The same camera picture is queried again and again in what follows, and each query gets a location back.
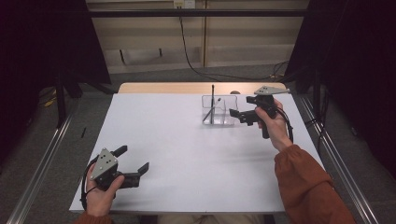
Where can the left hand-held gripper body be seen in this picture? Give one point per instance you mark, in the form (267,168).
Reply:
(106,165)

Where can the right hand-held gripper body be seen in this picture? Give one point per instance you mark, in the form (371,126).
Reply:
(266,102)

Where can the clear plastic organizer box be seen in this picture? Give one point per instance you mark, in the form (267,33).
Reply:
(225,119)

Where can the black pen with silver tip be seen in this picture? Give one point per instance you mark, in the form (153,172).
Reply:
(208,115)

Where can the black makeup brush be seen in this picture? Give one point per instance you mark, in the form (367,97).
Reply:
(212,93)

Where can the person's right hand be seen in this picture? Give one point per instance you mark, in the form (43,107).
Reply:
(278,130)

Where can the person's left hand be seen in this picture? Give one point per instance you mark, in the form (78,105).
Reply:
(99,202)

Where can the dark round table grommet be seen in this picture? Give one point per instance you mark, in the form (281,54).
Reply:
(235,92)

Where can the small black stick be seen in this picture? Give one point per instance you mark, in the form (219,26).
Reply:
(83,132)

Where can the white table board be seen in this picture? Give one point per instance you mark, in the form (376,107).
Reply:
(193,174)

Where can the black metal stand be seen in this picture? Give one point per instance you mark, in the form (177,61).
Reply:
(317,93)
(60,102)

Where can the wooden table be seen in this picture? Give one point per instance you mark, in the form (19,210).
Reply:
(171,88)

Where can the person's beige trousers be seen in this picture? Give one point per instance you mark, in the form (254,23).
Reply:
(211,219)

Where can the black curtain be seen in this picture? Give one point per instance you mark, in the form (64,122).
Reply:
(43,46)
(358,62)

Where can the aluminium floor rail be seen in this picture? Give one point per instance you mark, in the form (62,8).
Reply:
(40,169)
(342,169)

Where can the black horizontal frame bar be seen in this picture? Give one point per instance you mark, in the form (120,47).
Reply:
(193,13)

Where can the white wall socket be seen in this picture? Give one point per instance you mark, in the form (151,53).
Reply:
(184,3)

